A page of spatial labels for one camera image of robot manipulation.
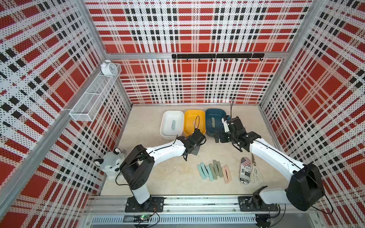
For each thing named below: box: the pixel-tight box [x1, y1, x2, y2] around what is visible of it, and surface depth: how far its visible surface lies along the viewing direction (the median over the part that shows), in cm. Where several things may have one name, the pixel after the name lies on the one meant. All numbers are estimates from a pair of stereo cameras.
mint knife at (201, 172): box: [196, 164, 207, 181], surface depth 87 cm
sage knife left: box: [208, 163, 218, 181], surface depth 86 cm
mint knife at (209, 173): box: [205, 165, 214, 182], surface depth 86 cm
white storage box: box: [159, 110, 184, 140], surface depth 109 cm
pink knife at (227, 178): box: [223, 164, 232, 184], surface depth 86 cm
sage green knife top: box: [211, 116, 216, 129], surface depth 110 cm
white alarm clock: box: [100, 59, 119, 76], surface depth 82 cm
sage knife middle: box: [212, 159, 220, 176], surface depth 88 cm
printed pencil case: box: [239, 156, 252, 185], surface depth 84 cm
